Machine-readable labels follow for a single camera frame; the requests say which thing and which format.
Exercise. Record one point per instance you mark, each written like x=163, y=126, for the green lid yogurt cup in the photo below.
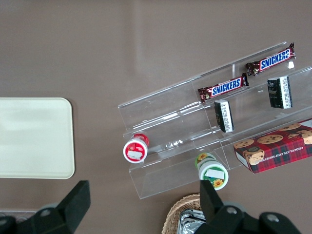
x=212, y=170

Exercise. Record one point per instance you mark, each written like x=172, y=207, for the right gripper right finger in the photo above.
x=219, y=217

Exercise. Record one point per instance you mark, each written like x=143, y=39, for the clear acrylic tiered shelf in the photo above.
x=170, y=122

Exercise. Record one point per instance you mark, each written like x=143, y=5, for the red tartan cookie box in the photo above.
x=275, y=151

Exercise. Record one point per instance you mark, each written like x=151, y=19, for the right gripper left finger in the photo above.
x=61, y=214

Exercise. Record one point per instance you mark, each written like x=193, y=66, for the small black chocolate box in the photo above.
x=224, y=117
x=280, y=92

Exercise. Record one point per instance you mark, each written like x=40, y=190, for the red lid yogurt cup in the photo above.
x=135, y=150

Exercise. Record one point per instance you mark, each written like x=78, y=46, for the beige plastic tray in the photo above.
x=34, y=139

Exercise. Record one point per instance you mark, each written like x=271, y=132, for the aluminium foil tray stack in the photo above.
x=191, y=221

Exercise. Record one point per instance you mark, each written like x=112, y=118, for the light oval wicker basket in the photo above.
x=173, y=217

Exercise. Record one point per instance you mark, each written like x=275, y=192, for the brown Snickers bar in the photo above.
x=224, y=87
x=271, y=61

